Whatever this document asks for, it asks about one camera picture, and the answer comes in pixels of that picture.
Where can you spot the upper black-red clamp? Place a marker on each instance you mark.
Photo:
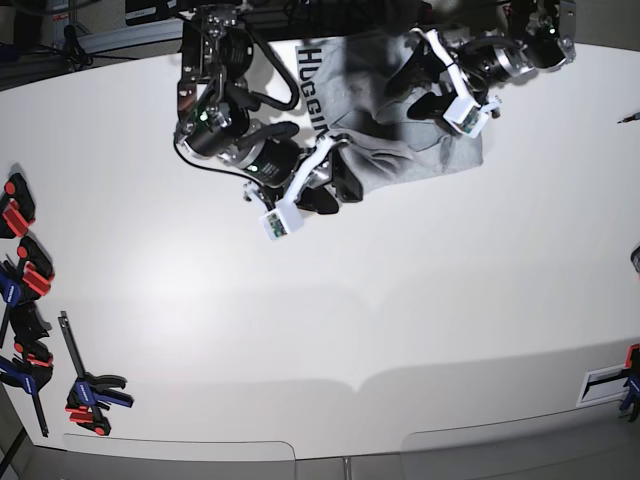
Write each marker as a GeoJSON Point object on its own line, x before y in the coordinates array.
{"type": "Point", "coordinates": [18, 207]}

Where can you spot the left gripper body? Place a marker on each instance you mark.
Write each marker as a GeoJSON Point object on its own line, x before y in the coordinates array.
{"type": "Point", "coordinates": [484, 61]}

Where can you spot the blue-red clamp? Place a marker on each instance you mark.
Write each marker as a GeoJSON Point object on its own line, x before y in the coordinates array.
{"type": "Point", "coordinates": [32, 367]}
{"type": "Point", "coordinates": [27, 281]}

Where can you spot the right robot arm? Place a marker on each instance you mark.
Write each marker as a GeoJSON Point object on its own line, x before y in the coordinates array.
{"type": "Point", "coordinates": [216, 116]}

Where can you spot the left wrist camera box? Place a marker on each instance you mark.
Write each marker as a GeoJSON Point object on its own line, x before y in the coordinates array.
{"type": "Point", "coordinates": [466, 117]}

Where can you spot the dark object right edge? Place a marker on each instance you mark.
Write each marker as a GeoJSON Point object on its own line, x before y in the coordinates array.
{"type": "Point", "coordinates": [635, 259]}

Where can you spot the aluminium rail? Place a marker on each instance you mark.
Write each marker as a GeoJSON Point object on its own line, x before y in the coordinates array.
{"type": "Point", "coordinates": [132, 36]}

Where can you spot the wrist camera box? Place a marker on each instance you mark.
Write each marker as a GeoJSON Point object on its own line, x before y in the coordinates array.
{"type": "Point", "coordinates": [466, 117]}
{"type": "Point", "coordinates": [282, 220]}

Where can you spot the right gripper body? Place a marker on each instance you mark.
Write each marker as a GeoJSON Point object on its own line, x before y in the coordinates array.
{"type": "Point", "coordinates": [282, 169]}

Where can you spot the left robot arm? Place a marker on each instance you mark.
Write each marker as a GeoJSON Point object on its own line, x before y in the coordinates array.
{"type": "Point", "coordinates": [547, 29]}

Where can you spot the white label sticker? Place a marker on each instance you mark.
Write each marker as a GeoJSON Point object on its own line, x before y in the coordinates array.
{"type": "Point", "coordinates": [603, 385]}

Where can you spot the right edge blue clamp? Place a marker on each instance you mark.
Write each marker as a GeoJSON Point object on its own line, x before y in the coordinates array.
{"type": "Point", "coordinates": [631, 400]}

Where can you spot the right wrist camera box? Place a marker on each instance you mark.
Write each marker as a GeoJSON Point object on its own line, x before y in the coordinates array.
{"type": "Point", "coordinates": [282, 220]}

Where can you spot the bar clamp on table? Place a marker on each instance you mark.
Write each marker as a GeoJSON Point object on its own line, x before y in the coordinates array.
{"type": "Point", "coordinates": [91, 395]}

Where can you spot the middle blue-red clamp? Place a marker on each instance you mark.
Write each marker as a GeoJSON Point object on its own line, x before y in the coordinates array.
{"type": "Point", "coordinates": [27, 281]}

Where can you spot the grey T-shirt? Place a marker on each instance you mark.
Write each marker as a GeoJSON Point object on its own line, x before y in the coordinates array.
{"type": "Point", "coordinates": [344, 84]}

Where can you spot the lower blue-red clamp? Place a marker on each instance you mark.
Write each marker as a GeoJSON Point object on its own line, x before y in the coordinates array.
{"type": "Point", "coordinates": [32, 367]}

